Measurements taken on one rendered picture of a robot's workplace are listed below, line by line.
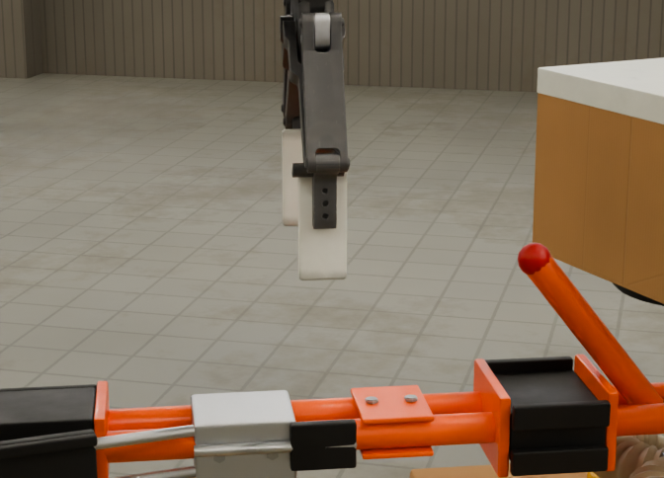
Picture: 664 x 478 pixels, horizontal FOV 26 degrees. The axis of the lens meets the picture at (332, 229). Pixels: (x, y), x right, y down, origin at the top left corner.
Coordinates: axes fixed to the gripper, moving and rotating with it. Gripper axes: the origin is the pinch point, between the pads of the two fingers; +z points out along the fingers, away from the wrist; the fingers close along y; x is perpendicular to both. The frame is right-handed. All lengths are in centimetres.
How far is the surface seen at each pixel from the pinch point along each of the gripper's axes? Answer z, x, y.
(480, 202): 122, -119, 498
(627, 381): 11.4, -22.4, -0.3
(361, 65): 110, -108, 822
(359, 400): 12.5, -3.3, 0.9
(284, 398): 12.4, 1.9, 1.5
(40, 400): 11.6, 18.8, 0.9
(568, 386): 12.3, -18.5, 1.3
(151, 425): 13.8, 11.2, 1.2
